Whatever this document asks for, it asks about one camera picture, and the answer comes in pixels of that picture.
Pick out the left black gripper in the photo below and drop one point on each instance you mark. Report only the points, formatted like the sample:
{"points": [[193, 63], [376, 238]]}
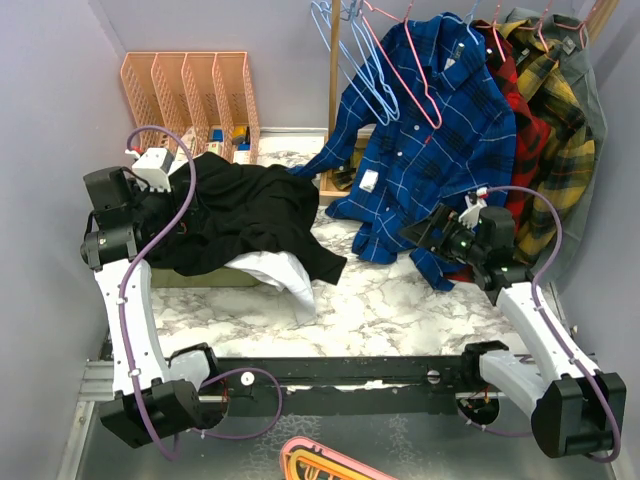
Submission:
{"points": [[141, 190]]}

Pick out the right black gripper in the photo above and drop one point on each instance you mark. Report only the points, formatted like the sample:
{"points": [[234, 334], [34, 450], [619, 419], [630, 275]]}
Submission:
{"points": [[422, 232]]}

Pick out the black shirt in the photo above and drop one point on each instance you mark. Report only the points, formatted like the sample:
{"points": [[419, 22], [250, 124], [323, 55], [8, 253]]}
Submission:
{"points": [[242, 209]]}

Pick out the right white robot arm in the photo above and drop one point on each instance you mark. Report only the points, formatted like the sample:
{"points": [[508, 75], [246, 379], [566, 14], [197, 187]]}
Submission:
{"points": [[574, 408]]}

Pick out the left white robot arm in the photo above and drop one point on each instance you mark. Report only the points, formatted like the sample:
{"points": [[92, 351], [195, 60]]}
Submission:
{"points": [[154, 397]]}

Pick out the blue plaid shirt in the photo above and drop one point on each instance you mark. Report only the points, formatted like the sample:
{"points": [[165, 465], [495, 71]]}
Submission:
{"points": [[455, 133]]}

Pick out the white shirt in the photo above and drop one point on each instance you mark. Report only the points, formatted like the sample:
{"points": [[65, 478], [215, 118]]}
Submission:
{"points": [[283, 271]]}

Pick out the red plaid shirt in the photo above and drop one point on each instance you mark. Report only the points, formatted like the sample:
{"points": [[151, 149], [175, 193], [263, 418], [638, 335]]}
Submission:
{"points": [[531, 135]]}

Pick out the yellow plaid shirt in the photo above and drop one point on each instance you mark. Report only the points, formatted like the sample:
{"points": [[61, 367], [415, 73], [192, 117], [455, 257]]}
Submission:
{"points": [[560, 150]]}

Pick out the grey shirt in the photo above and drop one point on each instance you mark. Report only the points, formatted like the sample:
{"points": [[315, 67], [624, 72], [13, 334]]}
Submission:
{"points": [[590, 125]]}

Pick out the green plastic basket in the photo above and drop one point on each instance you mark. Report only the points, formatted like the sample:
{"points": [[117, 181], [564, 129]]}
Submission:
{"points": [[220, 278]]}

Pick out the wooden clothes rack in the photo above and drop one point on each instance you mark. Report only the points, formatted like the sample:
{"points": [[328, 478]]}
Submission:
{"points": [[334, 95]]}

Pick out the yellow black item in organizer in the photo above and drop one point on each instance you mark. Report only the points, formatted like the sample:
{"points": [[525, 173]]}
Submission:
{"points": [[240, 135]]}

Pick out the pink perforated file organizer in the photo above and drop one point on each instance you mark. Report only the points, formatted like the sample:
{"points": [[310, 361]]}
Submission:
{"points": [[194, 92]]}

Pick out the pink orange object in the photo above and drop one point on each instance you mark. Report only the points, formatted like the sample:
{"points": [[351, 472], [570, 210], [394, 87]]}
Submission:
{"points": [[304, 458]]}

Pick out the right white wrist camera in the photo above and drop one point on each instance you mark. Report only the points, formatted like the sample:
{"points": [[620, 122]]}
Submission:
{"points": [[475, 201]]}

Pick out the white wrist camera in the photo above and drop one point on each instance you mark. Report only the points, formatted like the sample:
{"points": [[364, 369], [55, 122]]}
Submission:
{"points": [[475, 201], [153, 166]]}

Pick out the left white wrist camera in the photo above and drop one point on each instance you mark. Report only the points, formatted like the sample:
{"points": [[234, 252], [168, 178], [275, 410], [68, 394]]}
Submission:
{"points": [[153, 166]]}

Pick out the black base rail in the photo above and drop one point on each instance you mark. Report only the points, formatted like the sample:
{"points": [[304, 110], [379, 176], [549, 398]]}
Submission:
{"points": [[333, 386]]}

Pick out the aluminium frame rail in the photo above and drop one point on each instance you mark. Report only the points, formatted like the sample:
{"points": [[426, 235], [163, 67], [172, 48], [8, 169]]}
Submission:
{"points": [[95, 388]]}

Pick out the blue wire hanger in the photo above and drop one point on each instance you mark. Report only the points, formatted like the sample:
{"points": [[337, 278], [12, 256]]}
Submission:
{"points": [[466, 21], [366, 76]]}

